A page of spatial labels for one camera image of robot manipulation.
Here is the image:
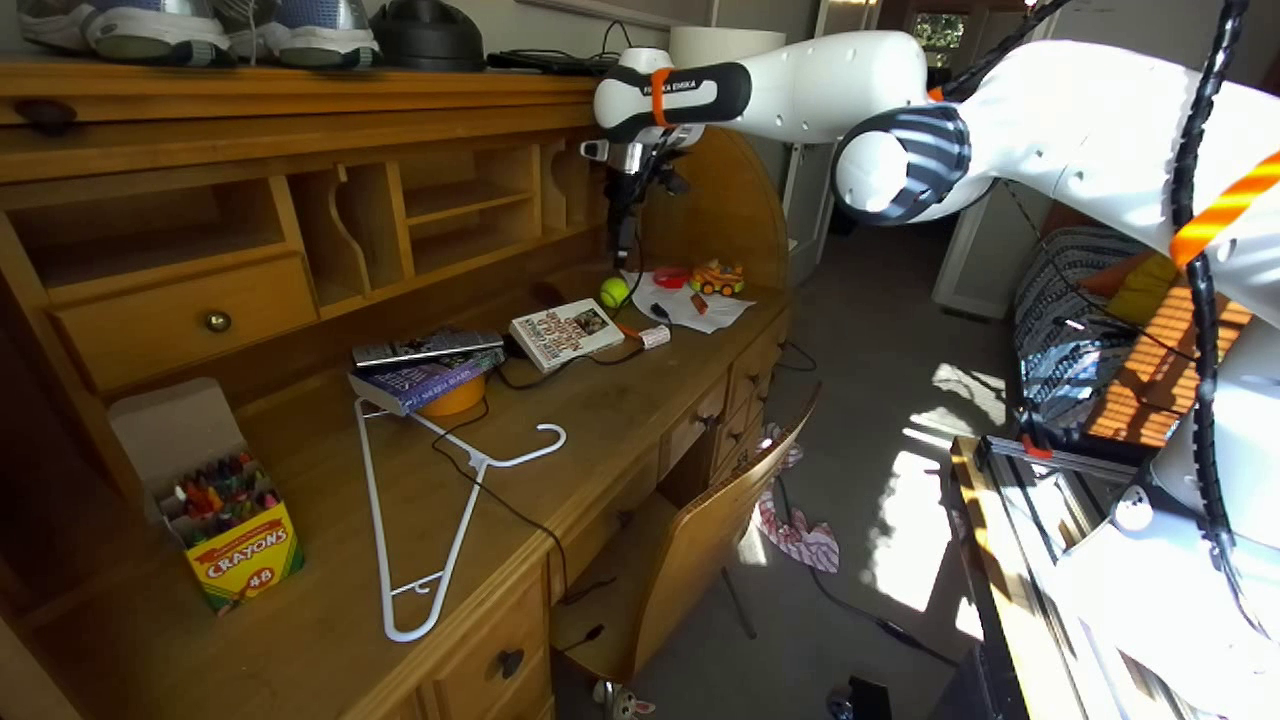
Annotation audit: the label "black flat item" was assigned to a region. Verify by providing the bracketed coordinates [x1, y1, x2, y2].
[484, 45, 634, 81]

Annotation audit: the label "black corrugated cable conduit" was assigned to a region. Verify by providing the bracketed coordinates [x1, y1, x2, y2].
[1169, 0, 1280, 633]

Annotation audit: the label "white door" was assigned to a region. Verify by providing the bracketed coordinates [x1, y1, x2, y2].
[782, 135, 856, 255]

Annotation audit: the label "small metal object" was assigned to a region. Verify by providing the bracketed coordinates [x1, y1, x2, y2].
[590, 677, 660, 720]

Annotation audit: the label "white cabinet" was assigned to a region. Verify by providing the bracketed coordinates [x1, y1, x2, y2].
[928, 182, 1056, 322]

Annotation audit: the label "small wooden pigeonhole drawer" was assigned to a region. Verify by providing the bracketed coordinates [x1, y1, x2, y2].
[51, 251, 320, 399]

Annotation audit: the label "orange bowl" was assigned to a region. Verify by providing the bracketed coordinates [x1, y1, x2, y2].
[420, 374, 492, 433]

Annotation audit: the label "yellow green crayon box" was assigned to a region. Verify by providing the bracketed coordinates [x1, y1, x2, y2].
[107, 374, 307, 617]

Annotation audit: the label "yellow cushion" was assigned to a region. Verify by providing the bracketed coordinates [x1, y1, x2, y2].
[1106, 251, 1187, 330]

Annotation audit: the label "white paper sheet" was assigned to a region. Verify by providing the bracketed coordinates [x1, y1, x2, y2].
[622, 266, 760, 338]

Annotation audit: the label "white plastic clothes hanger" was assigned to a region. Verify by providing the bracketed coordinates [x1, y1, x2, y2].
[353, 396, 572, 649]

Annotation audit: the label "grey remote control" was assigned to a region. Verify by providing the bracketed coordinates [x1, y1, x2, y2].
[353, 328, 511, 379]

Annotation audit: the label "wooden roll-top desk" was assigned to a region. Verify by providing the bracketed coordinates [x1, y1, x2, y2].
[0, 54, 806, 720]

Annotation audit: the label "wooden chair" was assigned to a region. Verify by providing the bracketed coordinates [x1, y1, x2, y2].
[550, 384, 825, 688]

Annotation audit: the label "black floor object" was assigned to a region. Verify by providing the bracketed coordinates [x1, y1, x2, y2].
[825, 671, 898, 720]

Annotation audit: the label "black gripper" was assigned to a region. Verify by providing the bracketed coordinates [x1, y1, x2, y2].
[604, 135, 672, 273]

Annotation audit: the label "orange slatted bench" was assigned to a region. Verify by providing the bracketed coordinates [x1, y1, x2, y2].
[1080, 273, 1257, 458]

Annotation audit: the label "purple book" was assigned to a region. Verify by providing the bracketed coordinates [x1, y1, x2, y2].
[346, 346, 507, 420]

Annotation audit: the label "grey striped fabric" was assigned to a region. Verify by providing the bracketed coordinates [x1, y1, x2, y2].
[1007, 222, 1136, 444]

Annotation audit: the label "black round object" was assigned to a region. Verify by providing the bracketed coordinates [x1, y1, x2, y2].
[368, 0, 487, 76]

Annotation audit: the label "white board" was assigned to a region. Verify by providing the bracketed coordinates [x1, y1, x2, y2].
[1038, 497, 1280, 720]

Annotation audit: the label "wooden planks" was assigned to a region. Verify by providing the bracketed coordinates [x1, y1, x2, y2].
[950, 436, 1086, 720]

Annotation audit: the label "white book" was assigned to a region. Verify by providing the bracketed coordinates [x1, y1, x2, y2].
[507, 297, 627, 374]

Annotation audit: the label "red white cloth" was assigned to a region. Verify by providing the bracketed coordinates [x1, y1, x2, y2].
[755, 485, 850, 574]

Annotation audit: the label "grey white sneaker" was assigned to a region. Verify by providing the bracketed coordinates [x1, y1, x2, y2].
[11, 0, 231, 68]
[216, 0, 384, 76]

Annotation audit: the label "wooden desk drawer with knob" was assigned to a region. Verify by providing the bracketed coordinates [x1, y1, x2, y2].
[420, 572, 555, 720]

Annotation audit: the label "thin black cable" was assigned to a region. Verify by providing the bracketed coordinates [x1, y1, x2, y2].
[430, 436, 575, 572]

